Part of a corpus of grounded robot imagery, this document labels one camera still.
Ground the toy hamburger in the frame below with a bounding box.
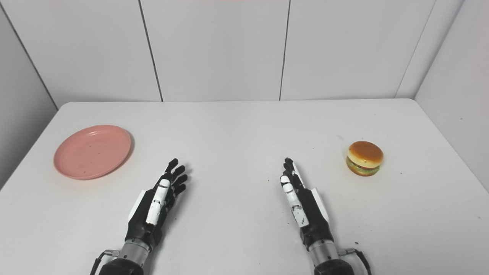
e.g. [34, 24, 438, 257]
[346, 141, 384, 177]

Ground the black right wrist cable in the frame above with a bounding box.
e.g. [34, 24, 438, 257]
[338, 247, 372, 275]

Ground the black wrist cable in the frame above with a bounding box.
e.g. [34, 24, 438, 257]
[90, 249, 121, 275]
[338, 247, 372, 275]

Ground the pink round plate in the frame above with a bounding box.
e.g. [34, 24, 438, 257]
[53, 125, 131, 180]

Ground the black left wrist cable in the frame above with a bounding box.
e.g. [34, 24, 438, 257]
[90, 249, 121, 275]

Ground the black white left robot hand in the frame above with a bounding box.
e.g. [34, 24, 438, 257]
[126, 158, 188, 249]

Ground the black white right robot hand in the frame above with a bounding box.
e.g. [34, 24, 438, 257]
[280, 157, 335, 249]

